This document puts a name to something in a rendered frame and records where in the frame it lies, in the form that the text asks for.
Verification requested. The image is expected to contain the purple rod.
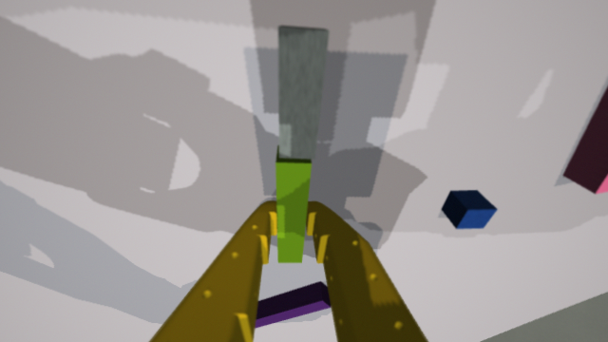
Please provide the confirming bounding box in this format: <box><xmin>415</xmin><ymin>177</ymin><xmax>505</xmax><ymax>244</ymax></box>
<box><xmin>256</xmin><ymin>281</ymin><xmax>331</xmax><ymax>328</ymax></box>

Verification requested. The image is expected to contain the small blue cube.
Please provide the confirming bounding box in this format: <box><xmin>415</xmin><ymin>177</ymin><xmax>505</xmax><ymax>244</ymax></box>
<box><xmin>441</xmin><ymin>190</ymin><xmax>498</xmax><ymax>229</ymax></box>

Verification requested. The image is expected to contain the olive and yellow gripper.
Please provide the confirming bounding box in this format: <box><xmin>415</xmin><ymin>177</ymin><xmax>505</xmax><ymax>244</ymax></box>
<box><xmin>149</xmin><ymin>200</ymin><xmax>428</xmax><ymax>342</ymax></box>

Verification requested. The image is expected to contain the grey rod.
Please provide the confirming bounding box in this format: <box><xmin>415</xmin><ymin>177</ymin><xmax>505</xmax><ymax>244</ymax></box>
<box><xmin>278</xmin><ymin>26</ymin><xmax>330</xmax><ymax>160</ymax></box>

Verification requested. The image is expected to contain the pink rod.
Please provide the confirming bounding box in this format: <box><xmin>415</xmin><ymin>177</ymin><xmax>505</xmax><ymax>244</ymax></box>
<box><xmin>563</xmin><ymin>86</ymin><xmax>608</xmax><ymax>194</ymax></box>

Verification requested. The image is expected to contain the lime green rod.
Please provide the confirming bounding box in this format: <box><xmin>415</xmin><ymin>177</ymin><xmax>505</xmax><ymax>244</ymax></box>
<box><xmin>275</xmin><ymin>145</ymin><xmax>312</xmax><ymax>263</ymax></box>

